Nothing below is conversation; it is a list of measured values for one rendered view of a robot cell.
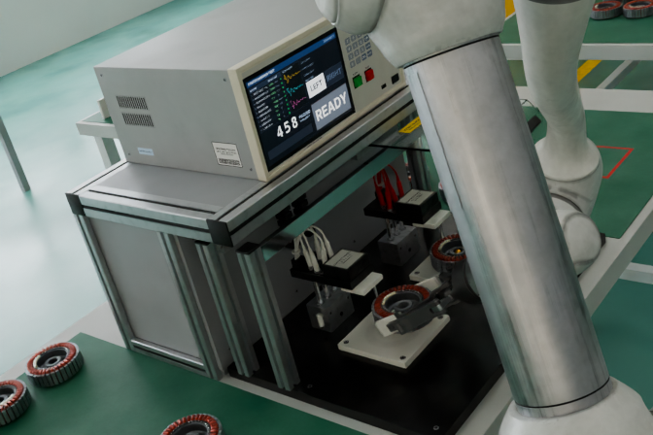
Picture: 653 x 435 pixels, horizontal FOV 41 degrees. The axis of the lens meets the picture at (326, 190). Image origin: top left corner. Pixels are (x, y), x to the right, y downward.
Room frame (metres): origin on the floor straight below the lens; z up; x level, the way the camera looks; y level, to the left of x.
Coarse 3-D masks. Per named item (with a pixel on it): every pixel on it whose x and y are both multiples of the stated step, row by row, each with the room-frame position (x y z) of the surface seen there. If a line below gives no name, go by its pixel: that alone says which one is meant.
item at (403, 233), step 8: (392, 232) 1.61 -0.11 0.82; (400, 232) 1.60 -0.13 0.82; (408, 232) 1.59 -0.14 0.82; (416, 232) 1.61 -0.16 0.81; (384, 240) 1.58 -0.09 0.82; (392, 240) 1.57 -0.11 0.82; (400, 240) 1.57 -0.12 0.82; (408, 240) 1.58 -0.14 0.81; (416, 240) 1.60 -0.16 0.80; (384, 248) 1.58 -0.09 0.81; (392, 248) 1.56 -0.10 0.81; (400, 248) 1.56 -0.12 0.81; (408, 248) 1.58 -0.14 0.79; (416, 248) 1.60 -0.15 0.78; (384, 256) 1.58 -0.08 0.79; (392, 256) 1.57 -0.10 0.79; (400, 256) 1.56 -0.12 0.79; (408, 256) 1.57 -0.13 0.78; (400, 264) 1.56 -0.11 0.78
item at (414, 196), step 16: (416, 192) 1.57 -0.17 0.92; (432, 192) 1.55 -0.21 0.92; (368, 208) 1.60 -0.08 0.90; (384, 208) 1.58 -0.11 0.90; (400, 208) 1.54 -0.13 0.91; (416, 208) 1.51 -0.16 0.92; (432, 208) 1.53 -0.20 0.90; (400, 224) 1.61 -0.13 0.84; (416, 224) 1.52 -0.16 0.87; (432, 224) 1.49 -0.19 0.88
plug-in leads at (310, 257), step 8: (312, 232) 1.41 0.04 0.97; (296, 240) 1.43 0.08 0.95; (320, 240) 1.41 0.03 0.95; (296, 248) 1.43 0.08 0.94; (304, 248) 1.42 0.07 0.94; (320, 248) 1.44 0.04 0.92; (328, 248) 1.42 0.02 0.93; (296, 256) 1.43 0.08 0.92; (312, 256) 1.39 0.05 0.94; (320, 256) 1.43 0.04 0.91; (328, 256) 1.43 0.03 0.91; (296, 264) 1.42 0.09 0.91; (304, 264) 1.43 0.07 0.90; (312, 264) 1.42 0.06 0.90
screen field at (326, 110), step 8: (336, 88) 1.52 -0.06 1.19; (344, 88) 1.53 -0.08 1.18; (328, 96) 1.50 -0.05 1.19; (336, 96) 1.51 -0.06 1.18; (344, 96) 1.53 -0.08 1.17; (312, 104) 1.46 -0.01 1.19; (320, 104) 1.48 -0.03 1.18; (328, 104) 1.49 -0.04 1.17; (336, 104) 1.51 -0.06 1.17; (344, 104) 1.52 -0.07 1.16; (320, 112) 1.47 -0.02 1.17; (328, 112) 1.49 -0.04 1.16; (336, 112) 1.51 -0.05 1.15; (344, 112) 1.52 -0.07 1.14; (320, 120) 1.47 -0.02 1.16; (328, 120) 1.49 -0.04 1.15; (320, 128) 1.47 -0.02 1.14
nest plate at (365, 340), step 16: (368, 320) 1.37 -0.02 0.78; (432, 320) 1.32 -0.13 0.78; (448, 320) 1.32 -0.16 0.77; (352, 336) 1.34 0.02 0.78; (368, 336) 1.32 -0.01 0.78; (400, 336) 1.30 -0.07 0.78; (416, 336) 1.29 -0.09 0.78; (432, 336) 1.28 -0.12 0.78; (352, 352) 1.30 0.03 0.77; (368, 352) 1.27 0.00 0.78; (384, 352) 1.26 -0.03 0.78; (400, 352) 1.25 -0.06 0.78; (416, 352) 1.24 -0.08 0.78
